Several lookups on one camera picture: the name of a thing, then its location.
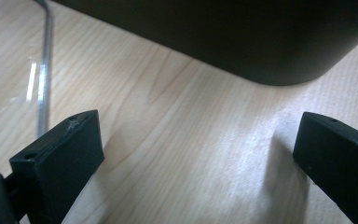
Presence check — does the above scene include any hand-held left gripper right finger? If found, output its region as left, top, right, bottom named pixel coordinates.
left=292, top=111, right=358, bottom=224

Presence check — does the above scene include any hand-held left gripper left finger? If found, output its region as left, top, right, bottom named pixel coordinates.
left=8, top=109, right=105, bottom=224

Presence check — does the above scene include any square metal compartment tray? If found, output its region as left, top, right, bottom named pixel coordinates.
left=50, top=0, right=358, bottom=87

